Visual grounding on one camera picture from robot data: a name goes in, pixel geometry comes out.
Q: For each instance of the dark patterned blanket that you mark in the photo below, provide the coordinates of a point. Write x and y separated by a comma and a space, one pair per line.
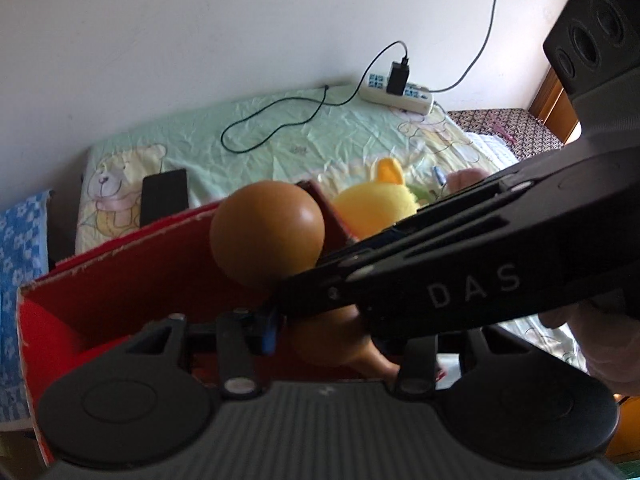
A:
505, 125

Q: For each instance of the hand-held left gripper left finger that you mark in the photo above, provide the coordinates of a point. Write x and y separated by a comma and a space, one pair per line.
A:
267, 332

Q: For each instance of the person's right hand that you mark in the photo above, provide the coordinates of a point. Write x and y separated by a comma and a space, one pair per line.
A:
610, 355

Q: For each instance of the black smartphone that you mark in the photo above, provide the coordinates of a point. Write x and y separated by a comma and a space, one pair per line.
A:
162, 197

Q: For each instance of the pink plush toy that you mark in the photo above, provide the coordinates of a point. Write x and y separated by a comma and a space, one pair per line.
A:
465, 179

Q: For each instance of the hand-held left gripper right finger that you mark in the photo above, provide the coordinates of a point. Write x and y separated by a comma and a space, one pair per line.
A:
417, 360

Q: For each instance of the orange wooden furniture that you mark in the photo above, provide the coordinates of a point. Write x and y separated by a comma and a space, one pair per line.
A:
625, 430

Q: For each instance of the black charger plug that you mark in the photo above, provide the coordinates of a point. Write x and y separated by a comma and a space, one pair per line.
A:
397, 80

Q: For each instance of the red cardboard box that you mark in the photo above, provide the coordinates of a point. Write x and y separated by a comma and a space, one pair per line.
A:
125, 280

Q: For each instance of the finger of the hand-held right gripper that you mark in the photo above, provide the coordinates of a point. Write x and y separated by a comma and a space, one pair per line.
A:
320, 290
450, 205

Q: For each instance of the blue white patterned cloth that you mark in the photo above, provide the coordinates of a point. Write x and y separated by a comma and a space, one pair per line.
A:
20, 240

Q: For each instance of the green plush toy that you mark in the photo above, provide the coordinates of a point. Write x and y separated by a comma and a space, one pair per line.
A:
419, 193

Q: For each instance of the brown gourd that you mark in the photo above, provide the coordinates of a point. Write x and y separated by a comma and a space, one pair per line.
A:
265, 230

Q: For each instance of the brown wooden frame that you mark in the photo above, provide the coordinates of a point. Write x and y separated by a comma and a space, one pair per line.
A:
552, 105

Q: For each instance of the small blue pen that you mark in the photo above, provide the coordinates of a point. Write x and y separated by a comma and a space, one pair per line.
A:
438, 175

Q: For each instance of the yellow bear plush toy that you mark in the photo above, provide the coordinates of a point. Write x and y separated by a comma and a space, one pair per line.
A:
370, 205

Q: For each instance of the white power strip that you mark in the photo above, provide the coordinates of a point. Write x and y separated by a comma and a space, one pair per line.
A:
420, 102

